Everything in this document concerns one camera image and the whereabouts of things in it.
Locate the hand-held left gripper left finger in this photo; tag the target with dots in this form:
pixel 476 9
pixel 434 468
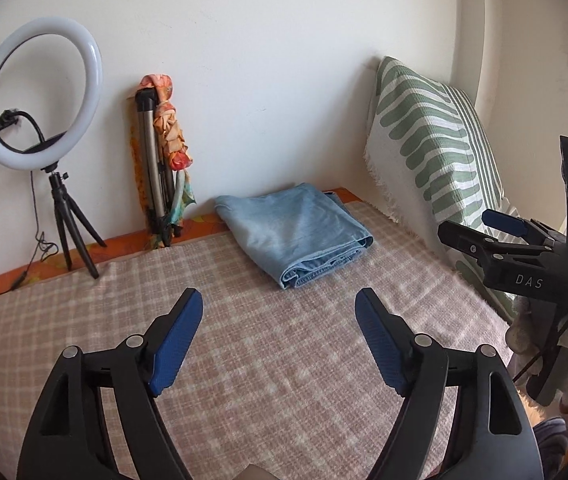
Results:
pixel 179 345

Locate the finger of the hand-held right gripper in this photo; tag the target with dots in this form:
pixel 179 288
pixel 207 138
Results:
pixel 463 245
pixel 501 221

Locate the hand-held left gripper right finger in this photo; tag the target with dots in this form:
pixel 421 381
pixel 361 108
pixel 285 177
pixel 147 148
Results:
pixel 378 345

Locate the light blue denim pants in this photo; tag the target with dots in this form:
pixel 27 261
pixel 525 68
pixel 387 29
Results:
pixel 294 230

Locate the pink plaid blanket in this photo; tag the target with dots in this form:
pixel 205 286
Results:
pixel 264 335

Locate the green white patterned pillow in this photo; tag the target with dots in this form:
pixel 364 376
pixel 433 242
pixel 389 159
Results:
pixel 428 150

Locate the dark knitted clothing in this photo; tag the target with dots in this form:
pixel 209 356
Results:
pixel 551 445

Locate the small black tripod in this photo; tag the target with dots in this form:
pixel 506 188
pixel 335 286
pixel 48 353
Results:
pixel 61 210

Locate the folded silver tripod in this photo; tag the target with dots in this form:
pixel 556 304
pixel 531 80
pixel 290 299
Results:
pixel 148 160

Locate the folded tripod with floral cloth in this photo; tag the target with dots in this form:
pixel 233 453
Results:
pixel 171 130

